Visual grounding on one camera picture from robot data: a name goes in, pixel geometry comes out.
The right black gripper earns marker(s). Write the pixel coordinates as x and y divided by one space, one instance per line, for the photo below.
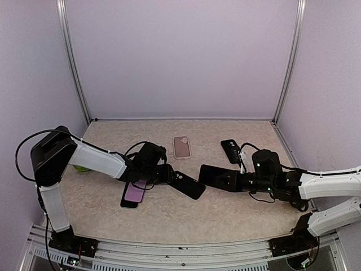
234 184

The left aluminium frame post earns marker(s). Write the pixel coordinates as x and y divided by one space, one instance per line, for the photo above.
62 14

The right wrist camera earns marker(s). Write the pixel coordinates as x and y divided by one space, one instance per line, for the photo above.
238 159

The dark green mug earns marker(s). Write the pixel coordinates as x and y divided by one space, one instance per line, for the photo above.
301 205

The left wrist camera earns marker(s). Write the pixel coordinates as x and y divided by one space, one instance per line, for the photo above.
163 156

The face-up phone under stack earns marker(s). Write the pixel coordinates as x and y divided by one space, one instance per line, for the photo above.
125 203

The pink phone case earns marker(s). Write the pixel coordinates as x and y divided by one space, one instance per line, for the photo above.
181 147

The front aluminium rail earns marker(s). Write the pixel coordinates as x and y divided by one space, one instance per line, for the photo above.
180 248

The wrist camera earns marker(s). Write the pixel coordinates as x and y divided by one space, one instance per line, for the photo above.
238 159
163 156

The black phone case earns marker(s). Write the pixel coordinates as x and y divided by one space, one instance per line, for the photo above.
187 185
231 150

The purple phone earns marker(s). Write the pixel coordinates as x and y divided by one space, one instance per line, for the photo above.
135 192
208 174

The green bowl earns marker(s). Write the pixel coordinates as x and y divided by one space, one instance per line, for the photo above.
81 169

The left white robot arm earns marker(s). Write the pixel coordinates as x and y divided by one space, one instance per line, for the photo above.
60 150

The purple phone on stack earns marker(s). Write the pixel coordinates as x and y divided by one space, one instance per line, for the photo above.
135 192

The aluminium frame post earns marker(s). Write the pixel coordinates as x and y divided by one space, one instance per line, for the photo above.
62 14
297 32

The right aluminium frame post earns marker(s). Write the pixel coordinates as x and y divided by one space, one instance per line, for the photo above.
297 32

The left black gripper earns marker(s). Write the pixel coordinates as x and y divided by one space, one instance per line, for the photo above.
167 178

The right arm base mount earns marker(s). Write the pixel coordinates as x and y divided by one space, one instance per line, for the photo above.
300 239

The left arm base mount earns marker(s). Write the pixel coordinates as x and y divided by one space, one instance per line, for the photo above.
67 241

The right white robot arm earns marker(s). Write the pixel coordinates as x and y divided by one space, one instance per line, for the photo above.
296 186

